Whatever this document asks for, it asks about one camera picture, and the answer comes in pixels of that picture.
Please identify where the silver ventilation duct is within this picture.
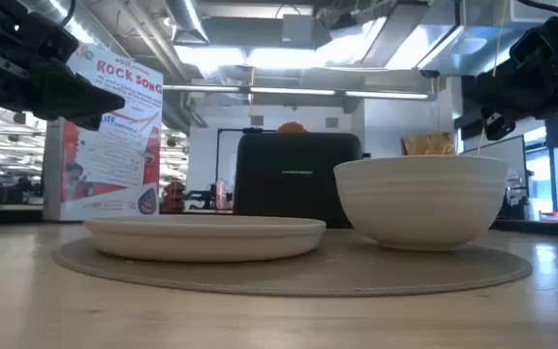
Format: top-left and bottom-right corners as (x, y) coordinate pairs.
(165, 0), (211, 46)

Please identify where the black toaster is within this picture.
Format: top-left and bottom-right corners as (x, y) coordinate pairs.
(232, 131), (372, 230)

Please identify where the fluorescent ceiling light strip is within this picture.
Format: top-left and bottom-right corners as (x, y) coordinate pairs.
(162, 83), (431, 102)

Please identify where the amber plastic tumbler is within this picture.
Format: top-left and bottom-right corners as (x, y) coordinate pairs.
(400, 131), (456, 157)

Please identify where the red and white cereal box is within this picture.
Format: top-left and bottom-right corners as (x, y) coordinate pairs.
(43, 43), (165, 222)

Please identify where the white ribbed bowl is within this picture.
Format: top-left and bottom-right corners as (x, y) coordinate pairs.
(332, 154), (510, 252)

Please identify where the beige round plate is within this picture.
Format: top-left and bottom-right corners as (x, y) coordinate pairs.
(83, 214), (327, 264)

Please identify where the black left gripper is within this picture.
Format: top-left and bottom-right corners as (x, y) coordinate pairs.
(0, 0), (127, 132)

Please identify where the grey round placemat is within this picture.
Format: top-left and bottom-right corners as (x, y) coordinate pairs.
(50, 227), (534, 299)

